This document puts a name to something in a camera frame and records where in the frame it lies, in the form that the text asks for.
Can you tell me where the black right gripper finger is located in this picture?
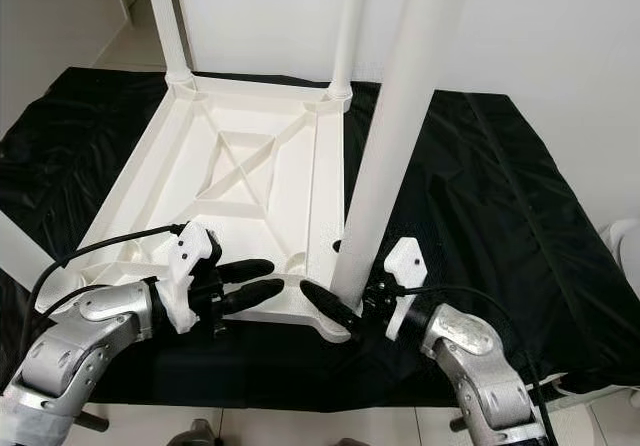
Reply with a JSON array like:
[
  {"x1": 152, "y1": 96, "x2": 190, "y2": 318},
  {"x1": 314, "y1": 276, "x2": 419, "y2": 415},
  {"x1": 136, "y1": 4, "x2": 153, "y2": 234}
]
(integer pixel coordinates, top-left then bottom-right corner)
[{"x1": 300, "y1": 280, "x2": 364, "y2": 337}]

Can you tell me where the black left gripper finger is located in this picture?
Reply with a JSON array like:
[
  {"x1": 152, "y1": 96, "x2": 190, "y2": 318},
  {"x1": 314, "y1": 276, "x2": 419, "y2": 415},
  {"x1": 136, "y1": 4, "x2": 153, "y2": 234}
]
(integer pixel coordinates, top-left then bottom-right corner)
[
  {"x1": 220, "y1": 258, "x2": 276, "y2": 284},
  {"x1": 222, "y1": 279, "x2": 286, "y2": 315}
]

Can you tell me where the black table cloth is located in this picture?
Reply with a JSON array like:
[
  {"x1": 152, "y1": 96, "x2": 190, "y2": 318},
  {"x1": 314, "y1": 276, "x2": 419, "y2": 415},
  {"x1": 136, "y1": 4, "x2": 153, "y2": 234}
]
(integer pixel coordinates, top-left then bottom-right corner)
[{"x1": 0, "y1": 66, "x2": 640, "y2": 407}]

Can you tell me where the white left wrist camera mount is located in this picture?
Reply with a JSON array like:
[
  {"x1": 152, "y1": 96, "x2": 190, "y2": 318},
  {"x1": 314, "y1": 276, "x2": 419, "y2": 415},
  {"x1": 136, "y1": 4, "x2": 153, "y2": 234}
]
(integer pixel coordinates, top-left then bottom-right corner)
[{"x1": 160, "y1": 221, "x2": 223, "y2": 335}]

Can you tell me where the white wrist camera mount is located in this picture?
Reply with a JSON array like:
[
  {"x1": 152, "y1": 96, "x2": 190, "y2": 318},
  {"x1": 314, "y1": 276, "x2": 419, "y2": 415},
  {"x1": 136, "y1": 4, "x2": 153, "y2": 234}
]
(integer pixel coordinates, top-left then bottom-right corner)
[
  {"x1": 160, "y1": 221, "x2": 223, "y2": 335},
  {"x1": 382, "y1": 236, "x2": 429, "y2": 339}
]

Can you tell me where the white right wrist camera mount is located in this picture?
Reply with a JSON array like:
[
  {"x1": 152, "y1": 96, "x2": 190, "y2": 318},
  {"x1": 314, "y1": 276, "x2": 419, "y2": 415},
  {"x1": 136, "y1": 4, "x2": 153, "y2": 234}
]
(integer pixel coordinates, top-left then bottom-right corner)
[{"x1": 382, "y1": 236, "x2": 429, "y2": 339}]

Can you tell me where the white metal frame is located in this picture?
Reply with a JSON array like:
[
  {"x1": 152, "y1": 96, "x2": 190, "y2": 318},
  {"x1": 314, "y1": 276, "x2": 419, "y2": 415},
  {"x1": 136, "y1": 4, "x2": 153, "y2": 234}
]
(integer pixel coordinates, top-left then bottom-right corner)
[{"x1": 530, "y1": 366, "x2": 640, "y2": 407}]

